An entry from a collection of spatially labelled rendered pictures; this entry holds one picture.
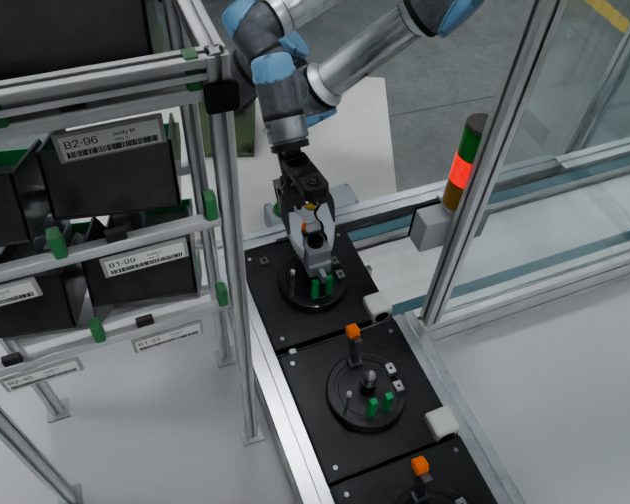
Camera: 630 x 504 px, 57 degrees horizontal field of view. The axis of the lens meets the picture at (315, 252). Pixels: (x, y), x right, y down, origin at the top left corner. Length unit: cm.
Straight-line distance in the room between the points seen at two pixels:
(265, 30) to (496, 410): 85
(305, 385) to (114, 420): 37
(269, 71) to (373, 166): 61
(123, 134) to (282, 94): 56
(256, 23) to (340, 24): 272
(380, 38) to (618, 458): 96
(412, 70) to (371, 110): 178
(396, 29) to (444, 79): 221
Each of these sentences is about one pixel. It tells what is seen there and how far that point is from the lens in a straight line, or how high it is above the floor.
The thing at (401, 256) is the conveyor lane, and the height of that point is 92.
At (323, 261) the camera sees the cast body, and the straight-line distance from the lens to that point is 109.
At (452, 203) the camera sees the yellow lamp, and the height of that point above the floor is 127.
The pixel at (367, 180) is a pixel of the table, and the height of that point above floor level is 86.
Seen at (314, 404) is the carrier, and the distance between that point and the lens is 105.
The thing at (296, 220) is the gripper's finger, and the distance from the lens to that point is 106.
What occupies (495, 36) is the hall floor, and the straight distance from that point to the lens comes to 400.
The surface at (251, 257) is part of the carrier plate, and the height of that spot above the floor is 97.
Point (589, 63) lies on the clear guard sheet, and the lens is 86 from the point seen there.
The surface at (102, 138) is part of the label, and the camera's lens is 52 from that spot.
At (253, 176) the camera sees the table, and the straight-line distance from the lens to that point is 154.
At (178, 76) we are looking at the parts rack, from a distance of 50.
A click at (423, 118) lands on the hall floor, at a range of 320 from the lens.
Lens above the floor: 193
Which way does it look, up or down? 51 degrees down
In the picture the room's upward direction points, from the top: 4 degrees clockwise
